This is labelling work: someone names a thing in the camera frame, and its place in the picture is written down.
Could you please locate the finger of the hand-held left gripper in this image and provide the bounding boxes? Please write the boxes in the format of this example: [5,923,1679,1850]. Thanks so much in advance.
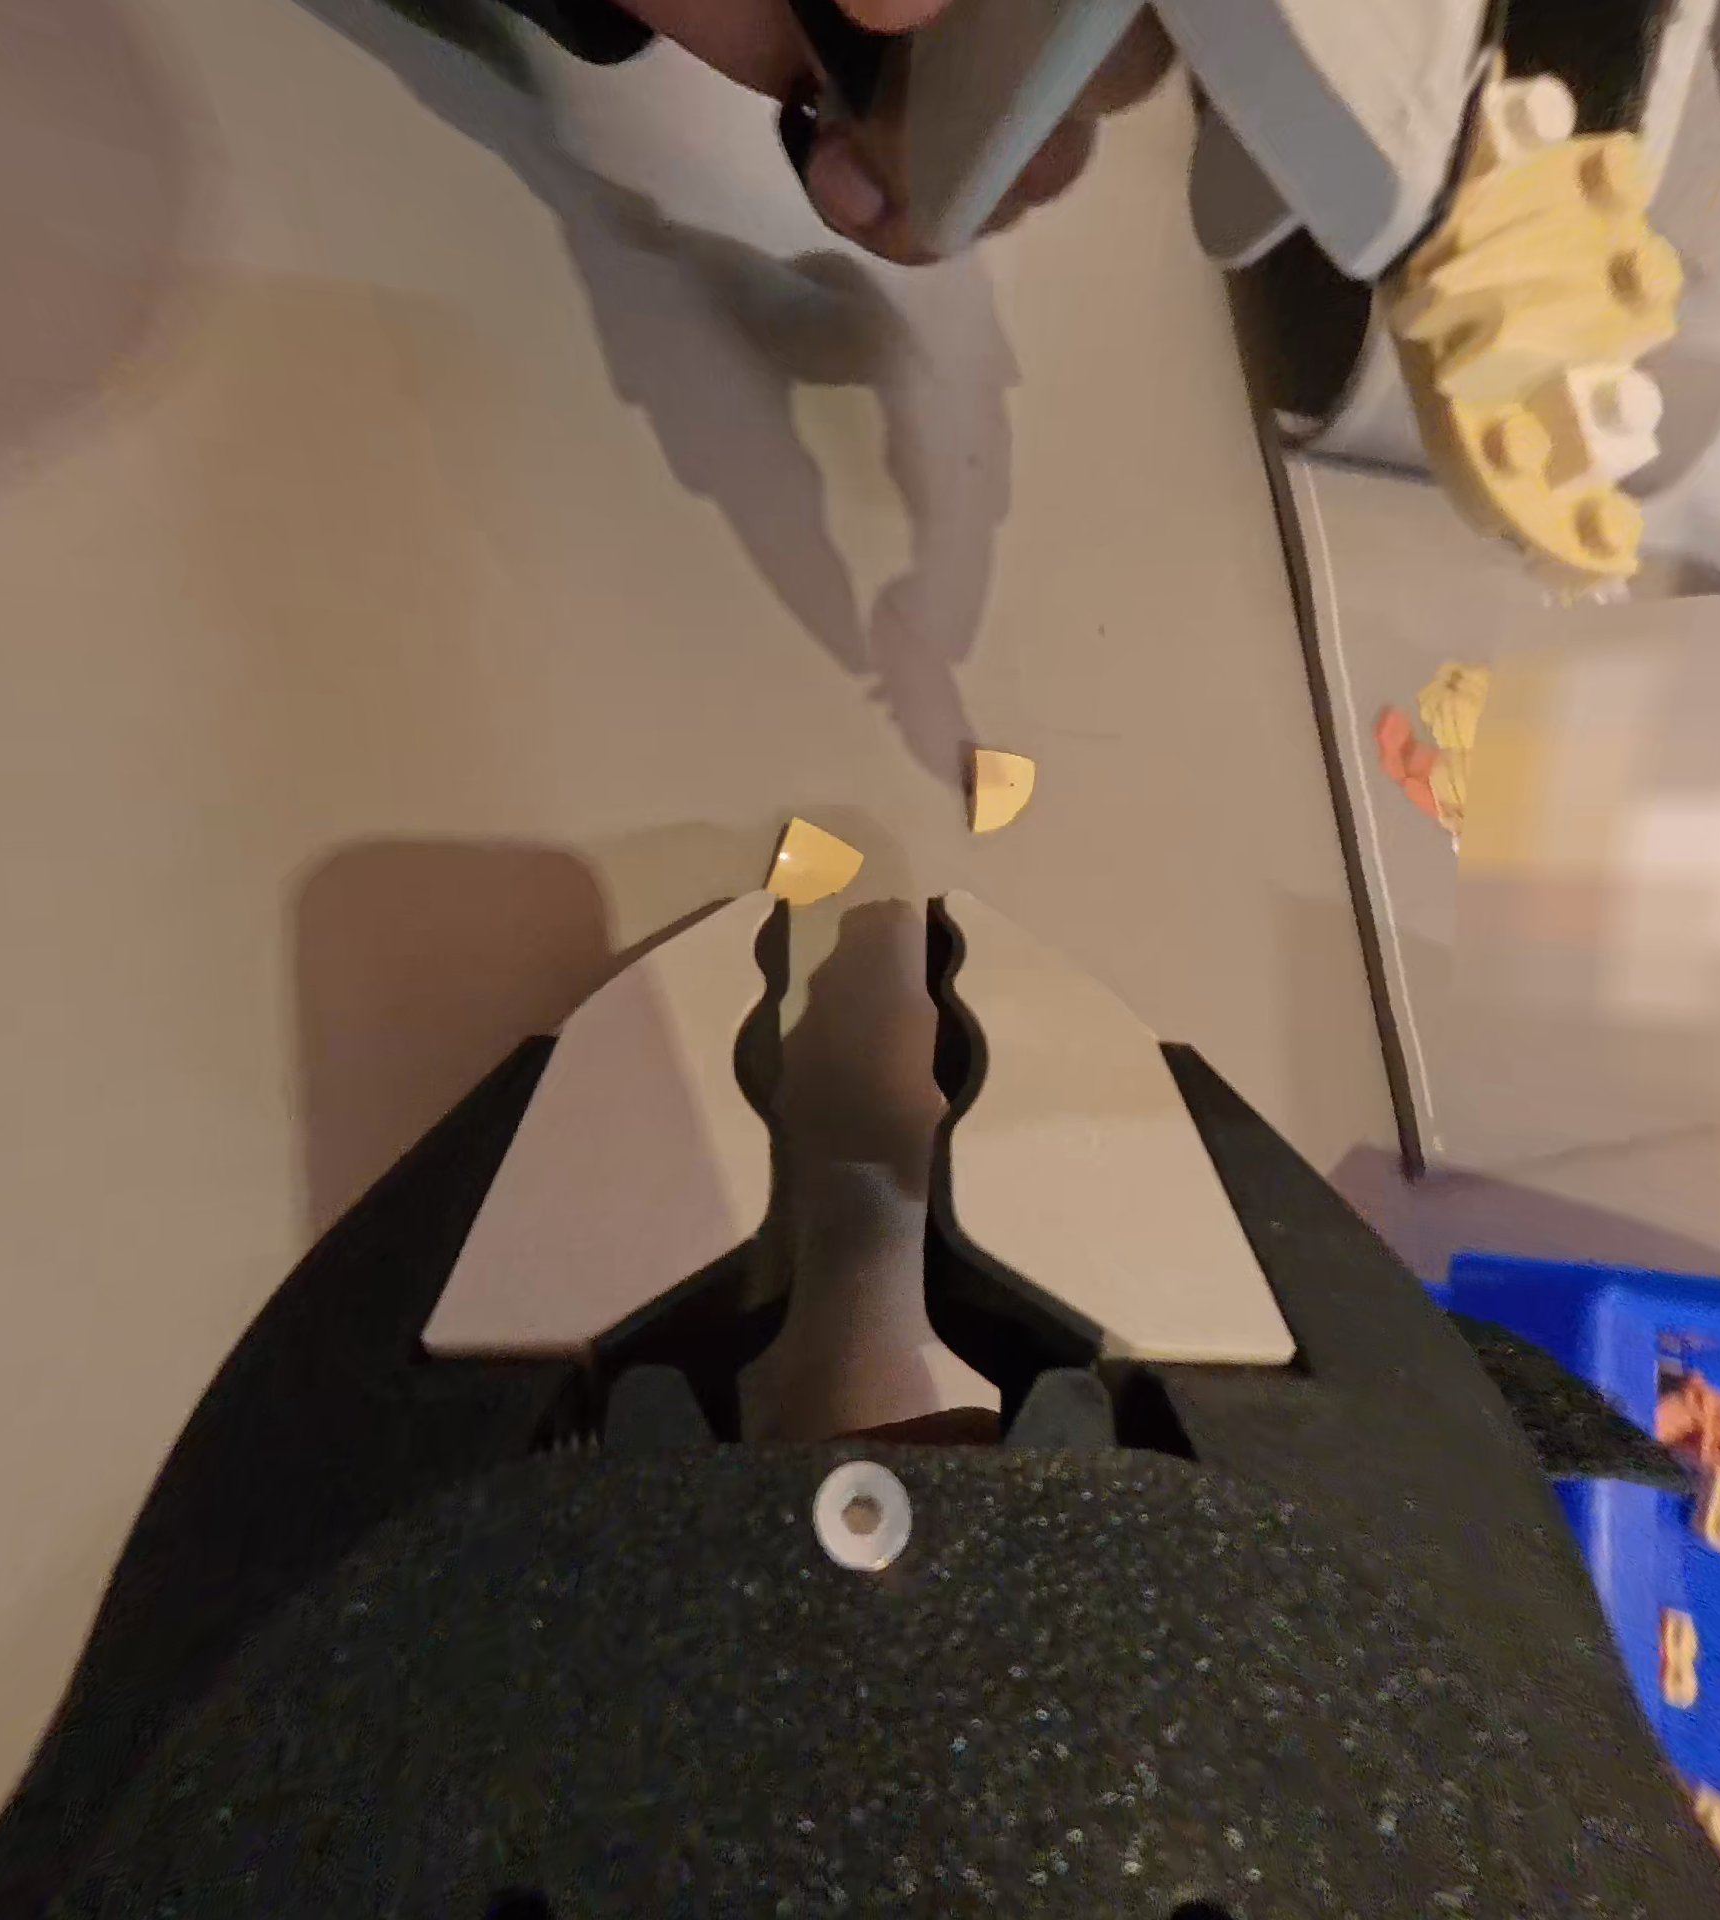
[1187,111,1434,468]
[1153,0,1506,285]

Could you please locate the tan wedge brick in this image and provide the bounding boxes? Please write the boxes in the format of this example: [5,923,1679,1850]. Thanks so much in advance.
[763,815,867,908]

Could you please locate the blue plastic storage bin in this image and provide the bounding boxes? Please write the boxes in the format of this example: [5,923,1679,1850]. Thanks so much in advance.
[1421,1254,1720,1920]

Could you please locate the person's left hand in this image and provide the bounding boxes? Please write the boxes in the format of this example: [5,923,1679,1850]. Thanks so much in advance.
[616,0,1180,273]

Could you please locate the grey instruction booklet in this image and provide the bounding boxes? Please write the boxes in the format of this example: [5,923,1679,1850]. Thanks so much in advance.
[1251,0,1720,1188]

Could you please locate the tan curved brick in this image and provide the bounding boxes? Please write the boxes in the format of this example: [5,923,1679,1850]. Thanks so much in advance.
[965,747,1039,837]

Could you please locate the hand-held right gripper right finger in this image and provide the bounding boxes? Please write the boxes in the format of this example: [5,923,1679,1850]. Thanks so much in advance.
[924,892,1299,1431]

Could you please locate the tan brick assembly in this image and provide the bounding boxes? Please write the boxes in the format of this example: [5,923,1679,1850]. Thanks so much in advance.
[1375,68,1690,604]

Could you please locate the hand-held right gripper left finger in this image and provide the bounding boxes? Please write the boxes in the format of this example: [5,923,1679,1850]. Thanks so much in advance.
[422,892,794,1417]

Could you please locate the grey desk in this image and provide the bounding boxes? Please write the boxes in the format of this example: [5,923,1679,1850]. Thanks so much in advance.
[0,0,1476,1878]

